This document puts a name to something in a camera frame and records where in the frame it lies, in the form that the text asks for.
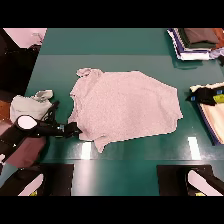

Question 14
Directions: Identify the dark green garment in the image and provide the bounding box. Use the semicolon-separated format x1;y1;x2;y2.
177;28;218;50

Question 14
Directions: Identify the pale grey garment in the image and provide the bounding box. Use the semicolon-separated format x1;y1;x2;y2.
9;89;55;124

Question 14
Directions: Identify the orange garment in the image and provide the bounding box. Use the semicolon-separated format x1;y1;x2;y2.
213;28;224;50

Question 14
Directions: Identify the pink shirt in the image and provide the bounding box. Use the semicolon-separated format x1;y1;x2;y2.
67;67;184;154

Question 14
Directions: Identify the lilac garment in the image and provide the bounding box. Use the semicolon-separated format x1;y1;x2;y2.
209;47;224;60

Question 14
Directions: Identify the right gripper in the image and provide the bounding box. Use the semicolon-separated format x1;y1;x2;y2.
198;86;224;106

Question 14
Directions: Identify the cream garment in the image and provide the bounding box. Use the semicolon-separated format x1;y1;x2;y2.
189;82;224;145

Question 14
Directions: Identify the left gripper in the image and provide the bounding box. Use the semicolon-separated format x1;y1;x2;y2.
56;121;83;139

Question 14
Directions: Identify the white garment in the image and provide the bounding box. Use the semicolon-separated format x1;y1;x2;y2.
167;28;214;62

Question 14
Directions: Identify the maroon garment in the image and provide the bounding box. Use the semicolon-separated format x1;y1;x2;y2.
0;120;48;169

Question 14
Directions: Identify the brown garment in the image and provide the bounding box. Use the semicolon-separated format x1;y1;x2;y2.
183;28;220;45

